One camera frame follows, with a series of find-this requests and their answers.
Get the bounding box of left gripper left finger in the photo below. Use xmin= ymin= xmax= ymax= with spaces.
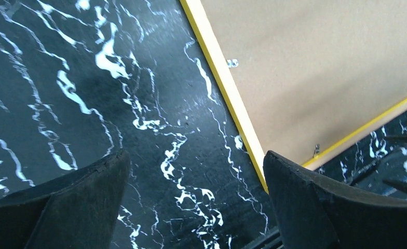
xmin=0 ymin=149 xmax=131 ymax=248

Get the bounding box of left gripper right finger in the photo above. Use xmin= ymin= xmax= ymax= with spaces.
xmin=263 ymin=150 xmax=407 ymax=248

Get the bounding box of brown backing board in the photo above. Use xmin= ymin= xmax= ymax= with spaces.
xmin=202 ymin=1 xmax=407 ymax=164

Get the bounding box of yellow wooden picture frame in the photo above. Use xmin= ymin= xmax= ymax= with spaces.
xmin=180 ymin=0 xmax=407 ymax=190

